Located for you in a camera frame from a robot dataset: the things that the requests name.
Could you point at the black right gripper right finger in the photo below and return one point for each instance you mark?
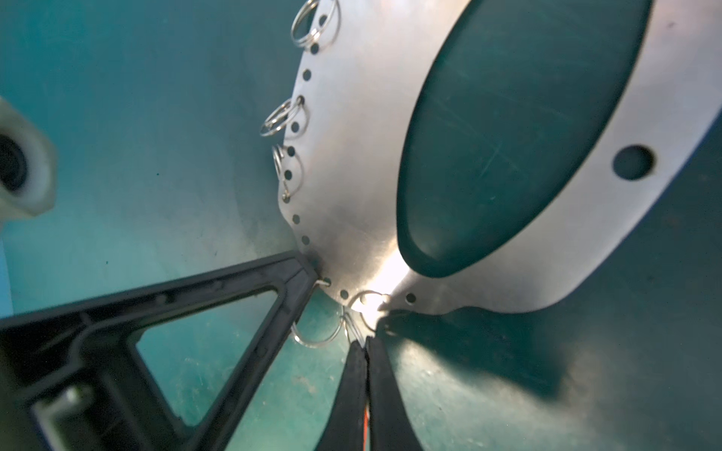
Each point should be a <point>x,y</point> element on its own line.
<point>390,427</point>

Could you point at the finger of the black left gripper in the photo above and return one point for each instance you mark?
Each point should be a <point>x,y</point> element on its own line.
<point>72,377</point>

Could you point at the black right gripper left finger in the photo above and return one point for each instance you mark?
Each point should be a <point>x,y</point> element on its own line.
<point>345,428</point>

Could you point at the red key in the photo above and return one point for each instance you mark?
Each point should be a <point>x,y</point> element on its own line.
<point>354,333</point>

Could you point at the grey oval keyring plate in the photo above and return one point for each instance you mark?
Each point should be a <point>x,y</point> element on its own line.
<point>362,71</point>

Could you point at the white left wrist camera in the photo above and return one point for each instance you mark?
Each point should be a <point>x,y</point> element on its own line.
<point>29,167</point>

